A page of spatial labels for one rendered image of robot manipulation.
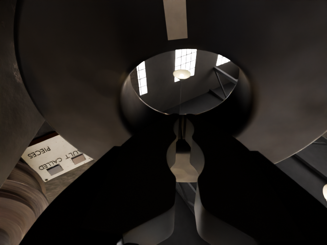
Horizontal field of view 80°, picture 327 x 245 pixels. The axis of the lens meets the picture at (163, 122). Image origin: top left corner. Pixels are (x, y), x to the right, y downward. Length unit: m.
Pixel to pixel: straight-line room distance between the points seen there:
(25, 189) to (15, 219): 0.08
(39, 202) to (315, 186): 9.28
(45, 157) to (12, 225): 0.20
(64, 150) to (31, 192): 0.17
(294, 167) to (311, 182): 0.73
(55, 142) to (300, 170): 9.37
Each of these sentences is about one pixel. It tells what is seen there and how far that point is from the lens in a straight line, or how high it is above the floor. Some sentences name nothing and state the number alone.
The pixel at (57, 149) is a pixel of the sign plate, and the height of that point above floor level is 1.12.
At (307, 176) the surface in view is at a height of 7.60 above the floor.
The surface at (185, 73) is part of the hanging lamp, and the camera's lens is 7.14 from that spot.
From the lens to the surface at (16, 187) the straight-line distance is 0.60.
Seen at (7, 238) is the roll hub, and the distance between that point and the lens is 0.66.
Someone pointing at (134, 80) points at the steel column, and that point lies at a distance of 3.74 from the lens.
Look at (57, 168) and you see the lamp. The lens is 0.77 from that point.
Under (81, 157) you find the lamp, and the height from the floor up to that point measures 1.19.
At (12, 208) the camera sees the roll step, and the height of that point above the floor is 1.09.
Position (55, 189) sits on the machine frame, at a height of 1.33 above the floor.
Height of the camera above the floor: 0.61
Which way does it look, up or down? 46 degrees up
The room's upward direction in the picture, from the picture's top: 179 degrees clockwise
